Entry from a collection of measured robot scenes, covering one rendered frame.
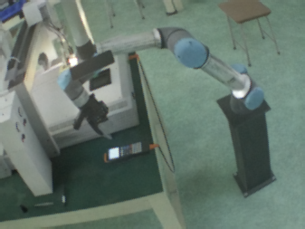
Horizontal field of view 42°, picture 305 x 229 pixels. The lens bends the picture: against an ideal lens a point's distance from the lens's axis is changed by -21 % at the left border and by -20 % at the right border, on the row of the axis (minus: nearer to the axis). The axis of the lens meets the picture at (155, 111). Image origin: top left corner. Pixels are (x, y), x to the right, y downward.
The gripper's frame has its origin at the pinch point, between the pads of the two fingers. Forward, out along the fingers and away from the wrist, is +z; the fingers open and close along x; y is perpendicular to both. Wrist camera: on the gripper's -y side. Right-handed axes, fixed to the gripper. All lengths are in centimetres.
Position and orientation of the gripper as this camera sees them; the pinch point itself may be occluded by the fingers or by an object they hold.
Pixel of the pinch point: (109, 136)
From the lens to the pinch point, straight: 199.2
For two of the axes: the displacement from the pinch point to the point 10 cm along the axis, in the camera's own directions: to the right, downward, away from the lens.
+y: 8.5, -4.5, -2.8
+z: 5.2, 6.5, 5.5
